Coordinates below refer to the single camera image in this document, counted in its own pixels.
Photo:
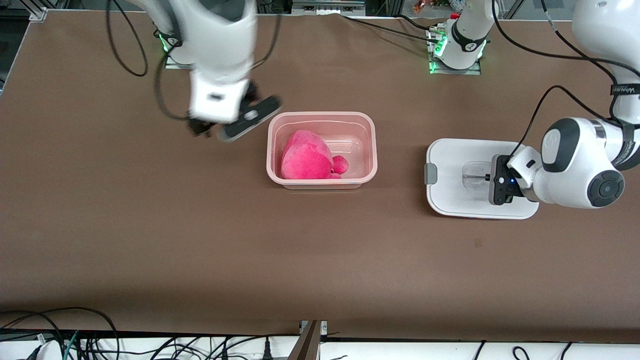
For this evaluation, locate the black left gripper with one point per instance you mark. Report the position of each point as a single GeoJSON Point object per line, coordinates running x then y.
{"type": "Point", "coordinates": [515, 189]}

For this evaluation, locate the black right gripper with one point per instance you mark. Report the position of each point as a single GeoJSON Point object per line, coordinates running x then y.
{"type": "Point", "coordinates": [200, 128]}

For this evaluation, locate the white lid with grey tabs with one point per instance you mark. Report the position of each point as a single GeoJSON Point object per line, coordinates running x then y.
{"type": "Point", "coordinates": [450, 200]}

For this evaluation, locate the pink plush toy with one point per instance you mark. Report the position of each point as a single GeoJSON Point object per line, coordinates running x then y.
{"type": "Point", "coordinates": [305, 155]}

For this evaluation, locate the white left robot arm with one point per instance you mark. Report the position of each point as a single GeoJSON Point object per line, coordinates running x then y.
{"type": "Point", "coordinates": [575, 165]}

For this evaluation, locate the pink translucent plastic container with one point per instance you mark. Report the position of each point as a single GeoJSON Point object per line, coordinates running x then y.
{"type": "Point", "coordinates": [360, 130]}

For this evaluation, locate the grey background device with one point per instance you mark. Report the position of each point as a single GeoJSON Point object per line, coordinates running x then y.
{"type": "Point", "coordinates": [327, 6]}

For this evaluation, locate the white shelf board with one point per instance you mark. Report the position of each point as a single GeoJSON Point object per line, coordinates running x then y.
{"type": "Point", "coordinates": [400, 352]}

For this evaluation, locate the aluminium corner bracket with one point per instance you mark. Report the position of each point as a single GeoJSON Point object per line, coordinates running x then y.
{"type": "Point", "coordinates": [39, 14]}

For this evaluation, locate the aluminium frame profile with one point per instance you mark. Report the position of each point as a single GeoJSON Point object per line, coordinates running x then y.
{"type": "Point", "coordinates": [307, 345]}

